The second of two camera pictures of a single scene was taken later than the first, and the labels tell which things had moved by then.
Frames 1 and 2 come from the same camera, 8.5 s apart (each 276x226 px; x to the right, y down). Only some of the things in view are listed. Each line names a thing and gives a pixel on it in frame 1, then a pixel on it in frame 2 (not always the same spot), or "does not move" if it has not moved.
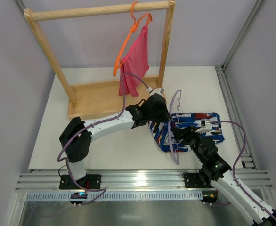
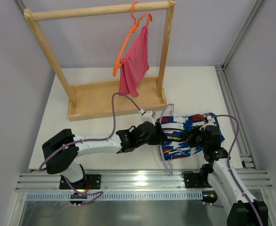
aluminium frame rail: [247, 159] does not move
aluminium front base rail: [172, 181] does not move
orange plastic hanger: [119, 62] does not move
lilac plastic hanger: [169, 120] to [159, 151]
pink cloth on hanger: [137, 62] does not move
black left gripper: [158, 119] to [158, 133]
